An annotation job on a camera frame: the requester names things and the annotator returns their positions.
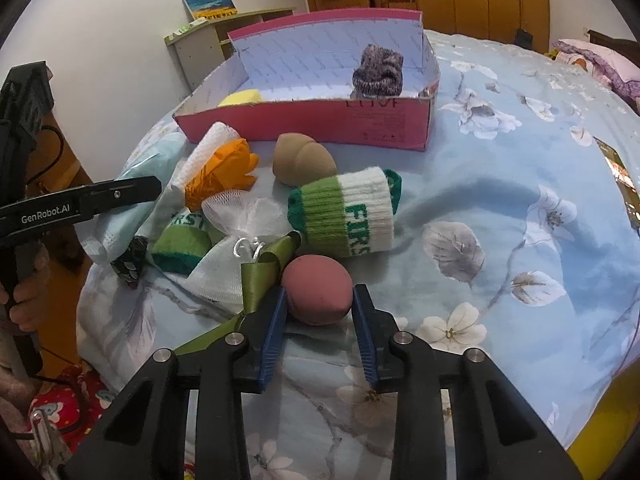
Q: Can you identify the green white sock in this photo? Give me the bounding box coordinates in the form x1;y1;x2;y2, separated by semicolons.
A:
288;167;402;258
151;208;213;276

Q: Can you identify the small black patterned pouch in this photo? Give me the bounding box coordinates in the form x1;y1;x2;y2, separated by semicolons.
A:
111;236;148;289

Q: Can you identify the beige makeup sponge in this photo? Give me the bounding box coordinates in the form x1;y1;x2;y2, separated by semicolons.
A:
272;132;337;188

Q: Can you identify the olive green ribbon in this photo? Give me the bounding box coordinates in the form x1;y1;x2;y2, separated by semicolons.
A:
175;231;302;356

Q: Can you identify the light blue face mask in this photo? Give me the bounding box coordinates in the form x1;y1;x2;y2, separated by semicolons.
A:
75;128;186;264

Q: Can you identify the white towel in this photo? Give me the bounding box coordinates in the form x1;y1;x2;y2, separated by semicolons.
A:
171;122;240;190

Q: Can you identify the person's left hand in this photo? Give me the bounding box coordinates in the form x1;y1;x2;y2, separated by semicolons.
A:
1;245;50;335

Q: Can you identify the white mesh gift bag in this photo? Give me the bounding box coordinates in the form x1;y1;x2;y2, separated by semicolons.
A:
182;190;291;312

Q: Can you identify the low beige bookshelf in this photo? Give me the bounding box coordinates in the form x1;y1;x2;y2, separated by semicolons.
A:
164;8;294;91

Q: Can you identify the blue picture book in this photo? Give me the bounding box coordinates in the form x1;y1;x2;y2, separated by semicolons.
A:
182;0;238;20

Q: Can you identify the yellow sponge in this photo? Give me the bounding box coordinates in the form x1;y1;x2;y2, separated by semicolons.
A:
218;89;262;107

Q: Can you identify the pink cardboard box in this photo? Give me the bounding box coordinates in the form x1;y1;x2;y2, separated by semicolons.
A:
174;8;439;151

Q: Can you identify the purple knitted sock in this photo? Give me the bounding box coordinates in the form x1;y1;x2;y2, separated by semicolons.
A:
352;44;404;98

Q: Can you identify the smartphone on bed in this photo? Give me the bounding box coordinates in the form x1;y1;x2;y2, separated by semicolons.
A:
596;138;640;232

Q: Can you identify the black bag on wardrobe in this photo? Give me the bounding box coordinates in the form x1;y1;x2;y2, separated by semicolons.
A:
513;28;534;50

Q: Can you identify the pink ruffled pillow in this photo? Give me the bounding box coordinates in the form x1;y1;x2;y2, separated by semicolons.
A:
552;39;639;112

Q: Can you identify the dark wooden headboard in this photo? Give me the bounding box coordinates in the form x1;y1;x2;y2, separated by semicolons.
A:
588;29;639;55

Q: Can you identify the black cable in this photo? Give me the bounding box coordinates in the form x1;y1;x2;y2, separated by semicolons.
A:
24;123;66;187

